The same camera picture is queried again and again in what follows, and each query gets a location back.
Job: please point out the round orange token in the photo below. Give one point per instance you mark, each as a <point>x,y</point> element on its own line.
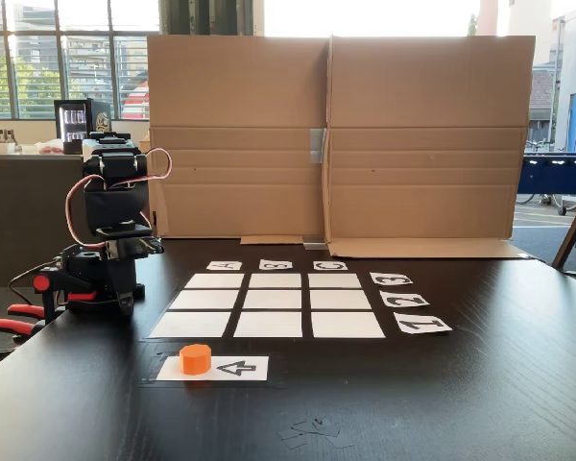
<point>195,360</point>

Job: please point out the white nine-square grid sheet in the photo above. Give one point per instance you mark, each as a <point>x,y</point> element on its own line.
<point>272,300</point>

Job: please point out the paper sheet letter A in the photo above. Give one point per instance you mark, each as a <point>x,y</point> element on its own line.
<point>224,265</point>

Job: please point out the grey counter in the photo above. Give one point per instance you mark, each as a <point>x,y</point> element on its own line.
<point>29,201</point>

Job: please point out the red black trigger clamp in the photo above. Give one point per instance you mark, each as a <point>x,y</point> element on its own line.
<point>9,327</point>

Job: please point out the black mini fridge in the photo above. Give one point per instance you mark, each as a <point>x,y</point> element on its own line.
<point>72,126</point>

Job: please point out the white arrow paper sheet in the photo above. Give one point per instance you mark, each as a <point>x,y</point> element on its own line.
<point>240,369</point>

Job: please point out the paper sheet letter B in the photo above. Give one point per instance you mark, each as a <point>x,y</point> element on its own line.
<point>275,264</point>

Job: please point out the paper sheet letter C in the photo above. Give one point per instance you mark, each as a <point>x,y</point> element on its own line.
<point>329,265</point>

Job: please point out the paper sheet number 3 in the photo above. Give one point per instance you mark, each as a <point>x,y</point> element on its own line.
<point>390,279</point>

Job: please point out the paper sheet number 2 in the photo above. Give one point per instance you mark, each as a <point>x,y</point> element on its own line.
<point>404,299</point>

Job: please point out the paper sheet number 1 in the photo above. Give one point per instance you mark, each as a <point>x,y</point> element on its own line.
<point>422,323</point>

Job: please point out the blue foosball table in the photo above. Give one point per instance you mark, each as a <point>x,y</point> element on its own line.
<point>557,175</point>

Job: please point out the brown cardboard box wall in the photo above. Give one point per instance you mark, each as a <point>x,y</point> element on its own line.
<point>235,96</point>
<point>427,96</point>

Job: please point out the grey duct tape strip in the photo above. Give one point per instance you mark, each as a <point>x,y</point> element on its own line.
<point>315,246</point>
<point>317,146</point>

